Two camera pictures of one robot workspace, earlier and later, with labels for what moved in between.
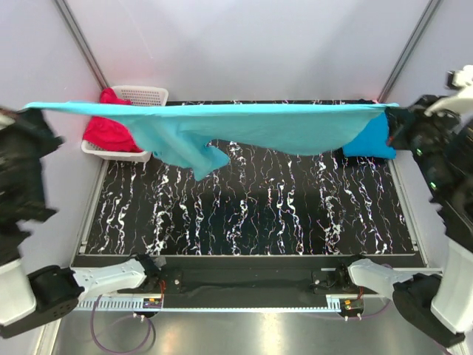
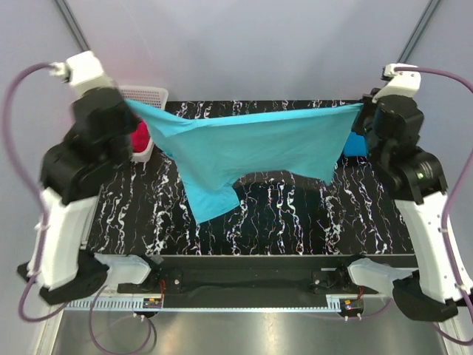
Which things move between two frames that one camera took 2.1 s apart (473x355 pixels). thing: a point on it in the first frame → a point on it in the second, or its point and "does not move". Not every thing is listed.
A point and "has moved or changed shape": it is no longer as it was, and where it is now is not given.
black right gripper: [401, 119] → [369, 104]
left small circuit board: [150, 302] does not move
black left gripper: [12, 120] → [131, 116]
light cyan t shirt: [190, 134] has moved or changed shape
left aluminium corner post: [82, 42] does not move
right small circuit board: [351, 305] does not move
